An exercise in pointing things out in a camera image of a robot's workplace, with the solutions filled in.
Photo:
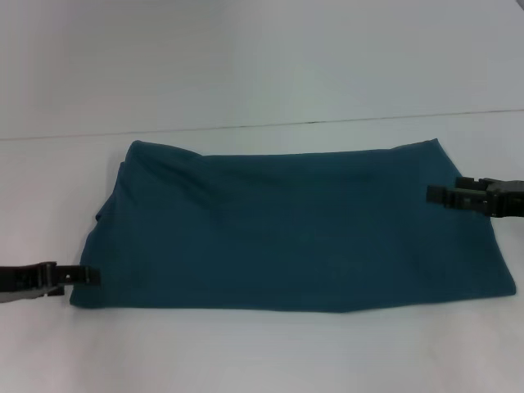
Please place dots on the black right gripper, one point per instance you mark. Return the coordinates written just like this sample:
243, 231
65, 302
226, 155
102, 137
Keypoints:
507, 198

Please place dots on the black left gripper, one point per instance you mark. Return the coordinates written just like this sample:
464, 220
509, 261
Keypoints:
22, 278

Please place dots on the teal t-shirt with FREE print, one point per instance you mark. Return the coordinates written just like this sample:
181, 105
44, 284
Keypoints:
286, 229

